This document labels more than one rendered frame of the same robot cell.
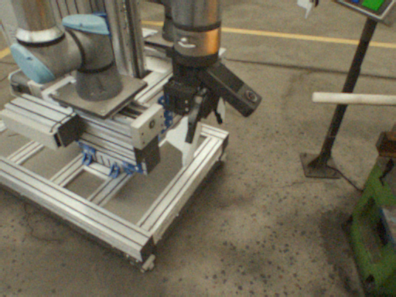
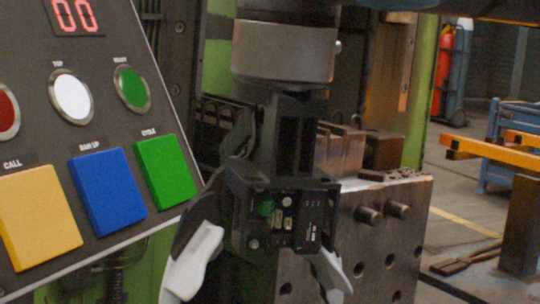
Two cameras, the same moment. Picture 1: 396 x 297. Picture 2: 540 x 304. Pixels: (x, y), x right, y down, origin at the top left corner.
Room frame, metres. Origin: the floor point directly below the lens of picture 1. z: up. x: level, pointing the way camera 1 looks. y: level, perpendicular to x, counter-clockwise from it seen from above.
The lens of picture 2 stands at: (1.63, -0.09, 1.19)
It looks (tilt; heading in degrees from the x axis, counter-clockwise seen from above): 12 degrees down; 223
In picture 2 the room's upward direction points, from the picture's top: 6 degrees clockwise
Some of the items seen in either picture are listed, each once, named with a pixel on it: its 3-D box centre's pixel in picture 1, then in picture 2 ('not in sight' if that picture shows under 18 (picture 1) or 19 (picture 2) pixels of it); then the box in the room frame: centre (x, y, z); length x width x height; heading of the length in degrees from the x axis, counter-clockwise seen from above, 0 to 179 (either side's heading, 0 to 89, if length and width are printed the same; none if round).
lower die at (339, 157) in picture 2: not in sight; (244, 130); (0.76, -0.98, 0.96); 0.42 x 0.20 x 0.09; 86
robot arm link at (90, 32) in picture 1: (87, 39); not in sight; (0.88, 0.33, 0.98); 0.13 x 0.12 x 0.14; 143
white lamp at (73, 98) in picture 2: not in sight; (71, 96); (1.31, -0.65, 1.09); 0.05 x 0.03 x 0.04; 176
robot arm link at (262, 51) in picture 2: not in sight; (287, 55); (1.27, -0.42, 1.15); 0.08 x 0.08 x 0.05
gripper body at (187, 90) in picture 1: (193, 81); not in sight; (0.49, 0.01, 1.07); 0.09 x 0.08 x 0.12; 61
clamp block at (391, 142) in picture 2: not in sight; (366, 146); (0.59, -0.82, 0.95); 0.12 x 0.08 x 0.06; 86
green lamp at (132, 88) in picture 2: not in sight; (132, 88); (1.22, -0.69, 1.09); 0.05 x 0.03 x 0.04; 176
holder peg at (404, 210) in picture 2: not in sight; (396, 210); (0.67, -0.69, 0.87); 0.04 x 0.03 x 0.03; 86
